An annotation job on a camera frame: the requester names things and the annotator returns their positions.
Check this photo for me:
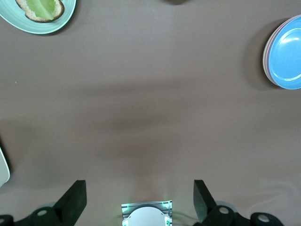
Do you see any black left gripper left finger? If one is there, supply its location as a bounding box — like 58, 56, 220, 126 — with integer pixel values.
15, 180, 87, 226

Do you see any brown table cover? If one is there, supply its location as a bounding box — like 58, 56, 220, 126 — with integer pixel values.
0, 0, 301, 226

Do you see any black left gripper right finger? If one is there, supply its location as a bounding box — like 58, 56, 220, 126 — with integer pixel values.
194, 179, 253, 226

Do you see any green plate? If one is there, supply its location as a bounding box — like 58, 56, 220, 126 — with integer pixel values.
0, 0, 77, 35

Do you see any toasted bread slice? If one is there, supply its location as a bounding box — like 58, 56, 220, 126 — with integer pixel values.
15, 0, 65, 24

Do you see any blue plate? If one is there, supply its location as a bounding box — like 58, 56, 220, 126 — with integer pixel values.
268, 15, 301, 90

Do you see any green lettuce leaf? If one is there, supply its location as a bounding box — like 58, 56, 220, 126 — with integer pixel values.
25, 0, 59, 21

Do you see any beige plate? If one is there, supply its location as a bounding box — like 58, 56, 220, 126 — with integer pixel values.
262, 17, 301, 90

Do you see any beige toaster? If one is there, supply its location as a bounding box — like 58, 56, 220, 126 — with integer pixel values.
0, 145, 11, 189

